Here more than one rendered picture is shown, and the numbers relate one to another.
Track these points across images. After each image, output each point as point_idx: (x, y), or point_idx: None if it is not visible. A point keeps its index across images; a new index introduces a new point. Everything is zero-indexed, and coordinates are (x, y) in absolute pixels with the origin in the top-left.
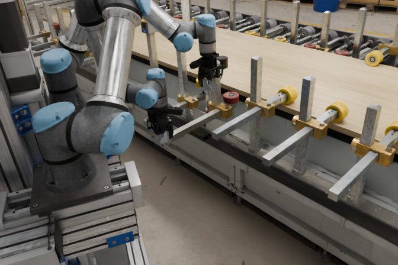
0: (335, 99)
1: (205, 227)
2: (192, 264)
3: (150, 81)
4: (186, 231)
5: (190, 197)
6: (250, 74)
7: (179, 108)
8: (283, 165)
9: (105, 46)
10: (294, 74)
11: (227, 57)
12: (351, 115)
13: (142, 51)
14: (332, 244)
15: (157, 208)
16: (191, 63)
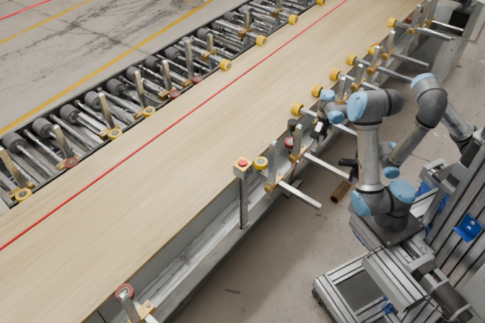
0: (287, 91)
1: (289, 242)
2: (328, 247)
3: (379, 143)
4: (297, 257)
5: (255, 259)
6: (245, 131)
7: (343, 158)
8: (328, 136)
9: (455, 110)
10: (245, 107)
11: (198, 148)
12: (309, 88)
13: (162, 236)
14: None
15: (274, 287)
16: (317, 135)
